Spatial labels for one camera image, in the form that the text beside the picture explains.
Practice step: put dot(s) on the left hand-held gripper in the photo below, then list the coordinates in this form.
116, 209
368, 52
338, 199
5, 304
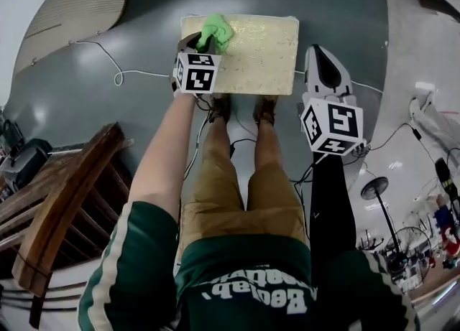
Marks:
196, 73

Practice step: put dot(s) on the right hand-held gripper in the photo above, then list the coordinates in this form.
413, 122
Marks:
332, 125

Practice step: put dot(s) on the green cloth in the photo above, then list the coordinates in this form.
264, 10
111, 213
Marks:
215, 31

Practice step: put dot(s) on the cream gold cushioned seat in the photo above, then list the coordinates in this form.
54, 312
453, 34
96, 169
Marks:
262, 56

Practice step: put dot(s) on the person's right forearm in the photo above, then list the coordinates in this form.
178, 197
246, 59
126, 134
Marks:
330, 200

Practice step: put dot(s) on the person's left forearm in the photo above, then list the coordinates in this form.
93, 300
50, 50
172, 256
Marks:
161, 157

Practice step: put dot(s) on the white cloth heap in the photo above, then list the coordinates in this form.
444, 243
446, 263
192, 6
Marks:
431, 117

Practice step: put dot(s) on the person's brown left shoe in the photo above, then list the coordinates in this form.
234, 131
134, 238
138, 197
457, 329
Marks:
221, 107

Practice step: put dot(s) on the person's brown shoe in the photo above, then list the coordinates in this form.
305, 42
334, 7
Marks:
221, 107
266, 108

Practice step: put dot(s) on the person's brown right shoe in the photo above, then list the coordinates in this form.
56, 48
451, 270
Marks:
266, 108

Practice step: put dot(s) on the person's left leg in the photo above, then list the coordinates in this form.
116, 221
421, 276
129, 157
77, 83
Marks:
217, 139

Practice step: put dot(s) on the person's leg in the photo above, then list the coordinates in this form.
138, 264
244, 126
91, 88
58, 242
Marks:
217, 139
267, 143

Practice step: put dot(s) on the person's right leg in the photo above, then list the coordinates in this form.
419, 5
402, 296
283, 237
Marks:
267, 143

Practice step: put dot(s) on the black fan stand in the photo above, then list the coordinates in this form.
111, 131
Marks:
375, 187

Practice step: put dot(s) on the tan shorts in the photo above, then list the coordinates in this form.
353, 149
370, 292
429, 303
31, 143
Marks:
215, 193

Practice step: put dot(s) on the brown wooden chair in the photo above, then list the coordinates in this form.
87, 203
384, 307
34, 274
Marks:
61, 186

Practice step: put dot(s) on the green white-trimmed shirt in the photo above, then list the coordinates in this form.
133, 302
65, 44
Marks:
244, 275

